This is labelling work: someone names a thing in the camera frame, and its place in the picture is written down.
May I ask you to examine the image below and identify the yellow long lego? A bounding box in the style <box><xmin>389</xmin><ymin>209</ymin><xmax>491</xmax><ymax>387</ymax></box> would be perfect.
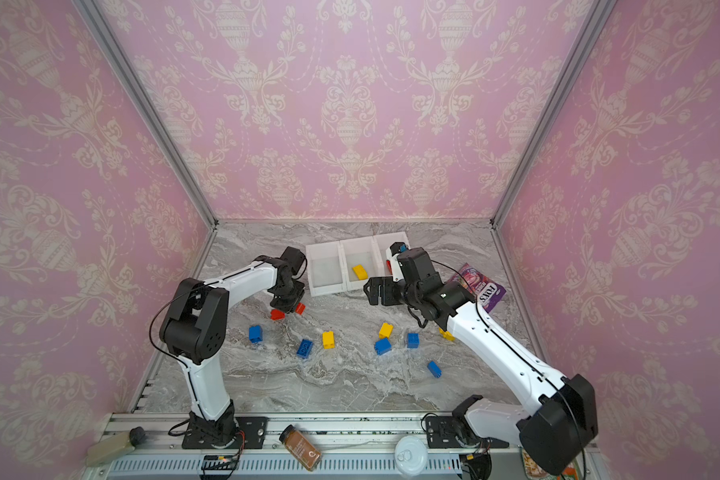
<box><xmin>352</xmin><ymin>265</ymin><xmax>368</xmax><ymax>280</ymax></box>

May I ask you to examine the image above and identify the blue square lego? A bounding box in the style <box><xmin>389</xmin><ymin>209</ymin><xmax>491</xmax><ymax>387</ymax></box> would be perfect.
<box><xmin>406</xmin><ymin>333</ymin><xmax>420</xmax><ymax>349</ymax></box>

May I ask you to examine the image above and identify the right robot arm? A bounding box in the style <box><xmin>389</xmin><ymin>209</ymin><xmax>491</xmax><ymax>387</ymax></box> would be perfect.
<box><xmin>363</xmin><ymin>276</ymin><xmax>598</xmax><ymax>475</ymax></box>

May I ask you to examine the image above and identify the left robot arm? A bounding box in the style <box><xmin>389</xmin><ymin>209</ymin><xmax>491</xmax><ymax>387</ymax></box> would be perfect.
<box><xmin>159</xmin><ymin>246</ymin><xmax>307</xmax><ymax>449</ymax></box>

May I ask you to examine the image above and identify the yellow lego center right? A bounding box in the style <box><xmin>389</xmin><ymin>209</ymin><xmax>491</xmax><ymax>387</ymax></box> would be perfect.
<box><xmin>379</xmin><ymin>323</ymin><xmax>394</xmax><ymax>339</ymax></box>

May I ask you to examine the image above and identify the white left bin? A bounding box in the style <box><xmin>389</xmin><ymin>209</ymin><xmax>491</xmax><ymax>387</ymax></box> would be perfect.
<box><xmin>306</xmin><ymin>241</ymin><xmax>345</xmax><ymax>297</ymax></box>

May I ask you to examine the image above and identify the white bin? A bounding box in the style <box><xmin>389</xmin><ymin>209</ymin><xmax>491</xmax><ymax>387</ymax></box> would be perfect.
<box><xmin>372</xmin><ymin>232</ymin><xmax>410</xmax><ymax>281</ymax></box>
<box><xmin>339</xmin><ymin>236</ymin><xmax>384</xmax><ymax>291</ymax></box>
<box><xmin>306</xmin><ymin>241</ymin><xmax>345</xmax><ymax>297</ymax></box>

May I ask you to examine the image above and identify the white middle bin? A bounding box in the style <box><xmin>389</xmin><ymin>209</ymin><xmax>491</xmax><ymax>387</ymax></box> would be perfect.
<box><xmin>339</xmin><ymin>236</ymin><xmax>384</xmax><ymax>291</ymax></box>

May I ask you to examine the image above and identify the white right bin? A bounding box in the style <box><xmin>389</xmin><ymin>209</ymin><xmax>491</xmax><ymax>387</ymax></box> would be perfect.
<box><xmin>372</xmin><ymin>232</ymin><xmax>410</xmax><ymax>281</ymax></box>

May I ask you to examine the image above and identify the blue lego left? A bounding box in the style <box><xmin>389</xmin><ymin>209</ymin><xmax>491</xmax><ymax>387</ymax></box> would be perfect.
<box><xmin>248</xmin><ymin>325</ymin><xmax>263</xmax><ymax>344</ymax></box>

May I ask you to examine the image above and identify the blue lego center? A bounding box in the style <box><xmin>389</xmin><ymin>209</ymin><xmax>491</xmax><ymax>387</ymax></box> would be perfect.
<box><xmin>374</xmin><ymin>337</ymin><xmax>392</xmax><ymax>356</ymax></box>

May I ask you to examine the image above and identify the blue long lego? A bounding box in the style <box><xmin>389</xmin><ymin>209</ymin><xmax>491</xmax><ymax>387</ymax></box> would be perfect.
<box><xmin>297</xmin><ymin>339</ymin><xmax>313</xmax><ymax>359</ymax></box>

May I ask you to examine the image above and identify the yellow lego far right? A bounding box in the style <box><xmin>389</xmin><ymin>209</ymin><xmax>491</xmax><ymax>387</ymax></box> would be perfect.
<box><xmin>440</xmin><ymin>329</ymin><xmax>455</xmax><ymax>342</ymax></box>

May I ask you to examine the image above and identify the blue lego front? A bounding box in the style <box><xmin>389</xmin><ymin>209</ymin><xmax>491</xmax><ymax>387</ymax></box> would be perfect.
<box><xmin>427</xmin><ymin>361</ymin><xmax>442</xmax><ymax>378</ymax></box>

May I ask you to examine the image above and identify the purple candy bag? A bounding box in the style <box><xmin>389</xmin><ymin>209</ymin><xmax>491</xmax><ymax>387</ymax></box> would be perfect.
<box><xmin>450</xmin><ymin>263</ymin><xmax>506</xmax><ymax>314</ymax></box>

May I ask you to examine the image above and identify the brown spice jar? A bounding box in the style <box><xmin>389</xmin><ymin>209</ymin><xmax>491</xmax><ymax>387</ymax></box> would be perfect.
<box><xmin>279</xmin><ymin>424</ymin><xmax>322</xmax><ymax>471</ymax></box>

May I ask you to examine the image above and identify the white round lid can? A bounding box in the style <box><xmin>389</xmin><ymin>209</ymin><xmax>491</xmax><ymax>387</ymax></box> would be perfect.
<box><xmin>394</xmin><ymin>435</ymin><xmax>429</xmax><ymax>478</ymax></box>

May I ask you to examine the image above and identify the food packet bag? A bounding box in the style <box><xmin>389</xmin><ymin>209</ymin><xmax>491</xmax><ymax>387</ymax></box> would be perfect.
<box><xmin>521</xmin><ymin>450</ymin><xmax>580</xmax><ymax>480</ymax></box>

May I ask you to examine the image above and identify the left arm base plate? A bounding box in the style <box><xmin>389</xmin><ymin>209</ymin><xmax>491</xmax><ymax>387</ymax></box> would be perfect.
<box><xmin>181</xmin><ymin>416</ymin><xmax>268</xmax><ymax>451</ymax></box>

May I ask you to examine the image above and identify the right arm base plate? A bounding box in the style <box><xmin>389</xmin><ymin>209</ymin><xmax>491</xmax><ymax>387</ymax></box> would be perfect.
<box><xmin>421</xmin><ymin>413</ymin><xmax>510</xmax><ymax>450</ymax></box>

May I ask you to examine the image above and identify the aluminium front rail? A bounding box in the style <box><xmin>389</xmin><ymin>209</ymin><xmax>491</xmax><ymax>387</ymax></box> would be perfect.
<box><xmin>83</xmin><ymin>412</ymin><xmax>527</xmax><ymax>479</ymax></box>

